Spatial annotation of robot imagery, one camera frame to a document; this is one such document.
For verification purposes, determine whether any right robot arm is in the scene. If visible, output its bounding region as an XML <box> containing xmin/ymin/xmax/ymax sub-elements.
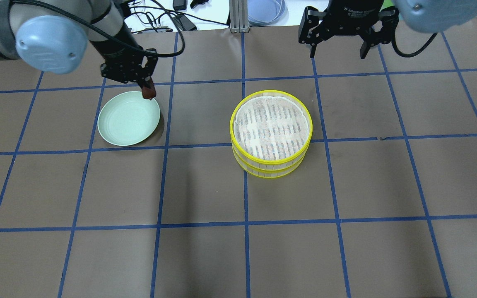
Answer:
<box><xmin>298</xmin><ymin>0</ymin><xmax>477</xmax><ymax>59</ymax></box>

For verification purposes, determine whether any light green plate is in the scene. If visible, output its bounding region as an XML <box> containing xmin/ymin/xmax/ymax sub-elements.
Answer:
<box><xmin>97</xmin><ymin>91</ymin><xmax>161</xmax><ymax>147</ymax></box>

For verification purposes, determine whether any aluminium frame post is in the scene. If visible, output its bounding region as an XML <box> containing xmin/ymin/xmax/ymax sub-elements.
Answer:
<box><xmin>229</xmin><ymin>0</ymin><xmax>250</xmax><ymax>34</ymax></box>

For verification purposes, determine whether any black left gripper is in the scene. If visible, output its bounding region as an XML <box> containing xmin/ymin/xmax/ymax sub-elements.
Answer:
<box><xmin>100</xmin><ymin>49</ymin><xmax>158</xmax><ymax>99</ymax></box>

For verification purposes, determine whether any yellow steamer basket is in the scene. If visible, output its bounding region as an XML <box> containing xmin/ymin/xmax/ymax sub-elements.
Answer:
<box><xmin>231</xmin><ymin>145</ymin><xmax>307</xmax><ymax>179</ymax></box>
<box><xmin>229</xmin><ymin>90</ymin><xmax>313</xmax><ymax>164</ymax></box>

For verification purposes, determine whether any dark red bun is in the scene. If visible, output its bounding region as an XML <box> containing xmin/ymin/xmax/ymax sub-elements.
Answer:
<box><xmin>141</xmin><ymin>85</ymin><xmax>157</xmax><ymax>100</ymax></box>

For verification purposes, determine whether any blue plate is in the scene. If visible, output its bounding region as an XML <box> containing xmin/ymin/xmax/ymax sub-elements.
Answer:
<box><xmin>247</xmin><ymin>0</ymin><xmax>286</xmax><ymax>26</ymax></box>

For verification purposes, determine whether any black power adapter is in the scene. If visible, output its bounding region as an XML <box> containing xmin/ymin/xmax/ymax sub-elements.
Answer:
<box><xmin>172</xmin><ymin>15</ymin><xmax>198</xmax><ymax>31</ymax></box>

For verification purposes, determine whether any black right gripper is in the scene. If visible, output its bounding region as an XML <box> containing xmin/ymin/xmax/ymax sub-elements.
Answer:
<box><xmin>298</xmin><ymin>0</ymin><xmax>400</xmax><ymax>59</ymax></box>

